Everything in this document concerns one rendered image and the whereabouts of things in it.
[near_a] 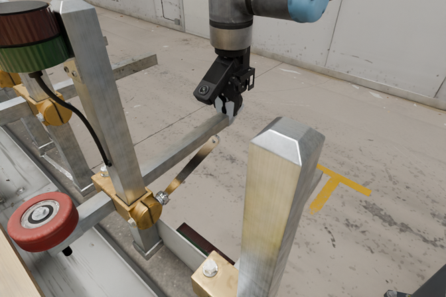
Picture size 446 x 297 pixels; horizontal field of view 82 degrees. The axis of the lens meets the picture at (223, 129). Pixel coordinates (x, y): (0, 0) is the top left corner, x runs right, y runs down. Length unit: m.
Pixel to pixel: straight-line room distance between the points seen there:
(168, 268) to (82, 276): 0.22
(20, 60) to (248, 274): 0.29
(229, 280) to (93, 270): 0.39
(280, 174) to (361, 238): 1.42
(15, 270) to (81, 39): 0.28
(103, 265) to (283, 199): 0.59
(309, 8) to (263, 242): 0.36
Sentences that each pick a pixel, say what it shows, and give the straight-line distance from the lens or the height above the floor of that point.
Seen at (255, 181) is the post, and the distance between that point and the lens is 0.18.
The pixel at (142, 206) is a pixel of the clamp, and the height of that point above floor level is 0.87.
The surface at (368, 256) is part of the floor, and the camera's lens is 1.53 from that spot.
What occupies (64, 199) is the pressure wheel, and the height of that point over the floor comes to 0.91.
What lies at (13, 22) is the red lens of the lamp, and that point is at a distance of 0.28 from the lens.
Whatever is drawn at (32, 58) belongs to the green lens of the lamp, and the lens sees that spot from 0.29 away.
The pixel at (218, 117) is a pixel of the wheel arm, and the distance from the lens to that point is 0.63.
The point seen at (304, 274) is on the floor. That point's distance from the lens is 1.38.
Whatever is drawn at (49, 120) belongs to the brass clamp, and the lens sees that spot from 0.58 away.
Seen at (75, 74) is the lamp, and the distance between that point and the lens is 0.32.
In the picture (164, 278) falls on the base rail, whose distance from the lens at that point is 0.57.
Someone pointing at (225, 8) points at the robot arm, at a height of 1.11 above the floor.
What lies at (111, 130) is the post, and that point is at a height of 1.02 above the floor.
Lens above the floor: 1.22
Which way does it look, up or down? 37 degrees down
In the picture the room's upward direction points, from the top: straight up
